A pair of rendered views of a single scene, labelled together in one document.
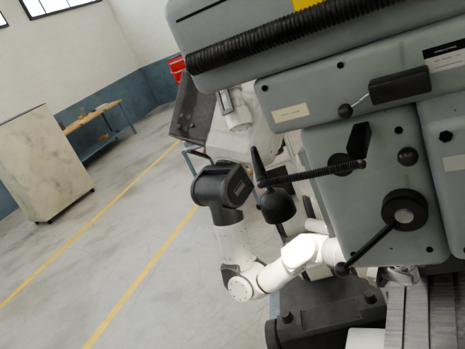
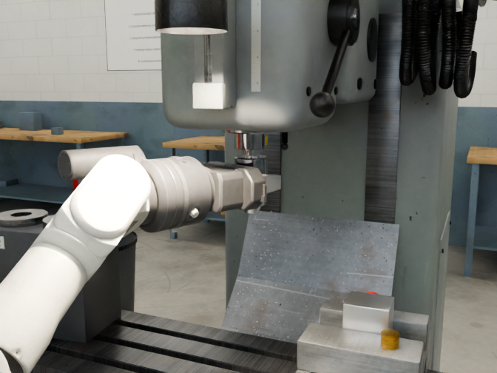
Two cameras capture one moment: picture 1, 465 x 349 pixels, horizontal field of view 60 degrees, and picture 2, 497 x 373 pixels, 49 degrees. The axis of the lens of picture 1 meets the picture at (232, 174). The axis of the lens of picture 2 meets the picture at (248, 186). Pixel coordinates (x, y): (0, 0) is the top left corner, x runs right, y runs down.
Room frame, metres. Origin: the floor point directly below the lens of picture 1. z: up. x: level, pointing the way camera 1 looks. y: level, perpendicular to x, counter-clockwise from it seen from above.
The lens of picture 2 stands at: (0.80, 0.50, 1.37)
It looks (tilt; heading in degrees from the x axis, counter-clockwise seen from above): 10 degrees down; 261
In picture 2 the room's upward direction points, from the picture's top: straight up
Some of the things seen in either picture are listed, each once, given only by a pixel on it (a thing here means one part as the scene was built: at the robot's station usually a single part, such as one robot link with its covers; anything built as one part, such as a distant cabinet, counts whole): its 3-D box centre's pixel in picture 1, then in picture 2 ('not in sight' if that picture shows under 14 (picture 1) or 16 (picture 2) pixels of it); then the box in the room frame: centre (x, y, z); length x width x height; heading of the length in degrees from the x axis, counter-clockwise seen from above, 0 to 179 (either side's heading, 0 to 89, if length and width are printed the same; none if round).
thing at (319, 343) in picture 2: not in sight; (359, 355); (0.55, -0.11, 1.03); 0.15 x 0.06 x 0.04; 148
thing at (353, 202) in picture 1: (379, 172); (253, 8); (0.67, -0.25, 1.47); 0.21 x 0.19 x 0.32; 147
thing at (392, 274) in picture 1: (397, 277); (266, 184); (0.65, -0.22, 1.23); 0.06 x 0.02 x 0.03; 35
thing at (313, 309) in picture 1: (323, 275); not in sight; (1.54, -0.19, 0.59); 0.64 x 0.52 x 0.33; 165
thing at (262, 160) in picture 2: not in sight; (251, 159); (0.67, -0.25, 1.26); 0.05 x 0.05 x 0.01
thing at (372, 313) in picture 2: not in sight; (368, 320); (0.53, -0.16, 1.05); 0.06 x 0.05 x 0.06; 148
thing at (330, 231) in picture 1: (324, 191); (214, 18); (0.73, -0.16, 1.45); 0.04 x 0.04 x 0.21; 57
